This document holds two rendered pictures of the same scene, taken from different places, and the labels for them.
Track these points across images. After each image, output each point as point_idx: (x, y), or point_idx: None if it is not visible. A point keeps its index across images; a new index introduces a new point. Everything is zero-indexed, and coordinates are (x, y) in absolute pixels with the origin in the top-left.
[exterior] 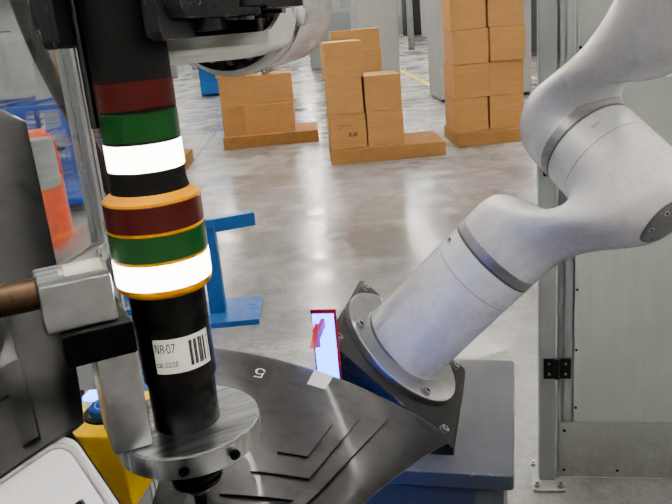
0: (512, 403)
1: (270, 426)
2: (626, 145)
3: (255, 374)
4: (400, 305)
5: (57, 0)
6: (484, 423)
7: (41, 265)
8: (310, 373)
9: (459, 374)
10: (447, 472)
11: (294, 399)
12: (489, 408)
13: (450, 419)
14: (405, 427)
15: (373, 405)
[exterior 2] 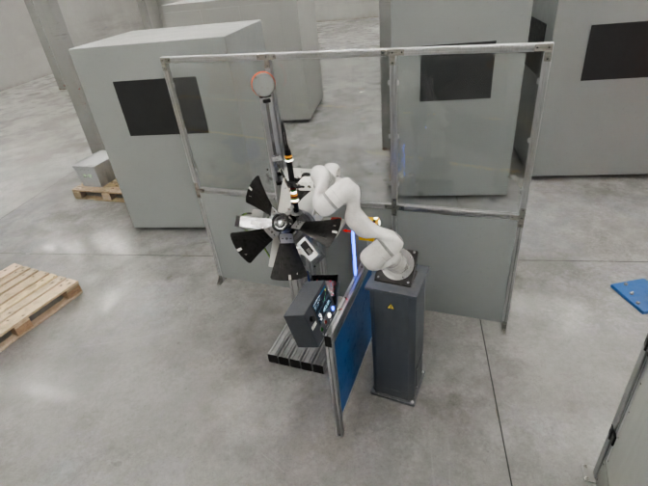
0: (392, 292)
1: (320, 227)
2: (367, 246)
3: (334, 225)
4: None
5: None
6: (385, 286)
7: (304, 195)
8: (336, 230)
9: (406, 283)
10: (368, 279)
11: (327, 229)
12: (391, 288)
13: (384, 279)
14: (324, 240)
15: (329, 237)
